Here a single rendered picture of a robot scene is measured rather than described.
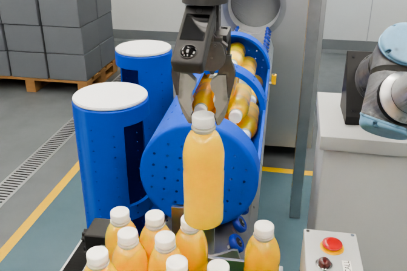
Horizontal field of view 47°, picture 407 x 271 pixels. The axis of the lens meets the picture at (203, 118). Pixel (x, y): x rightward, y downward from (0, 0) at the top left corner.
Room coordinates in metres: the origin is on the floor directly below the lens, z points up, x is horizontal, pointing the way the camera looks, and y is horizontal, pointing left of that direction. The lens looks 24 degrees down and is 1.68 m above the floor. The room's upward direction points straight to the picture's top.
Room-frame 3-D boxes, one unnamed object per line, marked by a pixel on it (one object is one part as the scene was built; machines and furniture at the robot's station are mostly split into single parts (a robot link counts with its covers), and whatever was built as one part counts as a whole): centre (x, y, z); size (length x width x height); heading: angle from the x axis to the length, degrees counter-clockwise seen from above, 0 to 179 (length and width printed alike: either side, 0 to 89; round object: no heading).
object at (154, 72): (2.30, 0.30, 0.59); 0.28 x 0.28 x 0.88
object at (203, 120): (0.71, 0.00, 1.35); 0.04 x 0.04 x 0.02
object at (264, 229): (0.75, -0.12, 1.10); 0.04 x 0.04 x 0.02
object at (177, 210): (0.90, 0.02, 0.99); 0.10 x 0.02 x 0.12; 81
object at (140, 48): (2.30, 0.30, 1.03); 0.28 x 0.28 x 0.01
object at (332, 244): (0.70, -0.24, 1.11); 0.04 x 0.04 x 0.01
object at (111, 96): (1.65, 0.35, 1.03); 0.28 x 0.28 x 0.01
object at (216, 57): (0.74, 0.00, 1.50); 0.09 x 0.08 x 0.12; 170
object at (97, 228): (0.89, 0.23, 0.95); 0.10 x 0.07 x 0.10; 81
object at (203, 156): (0.71, 0.00, 1.25); 0.07 x 0.07 x 0.19
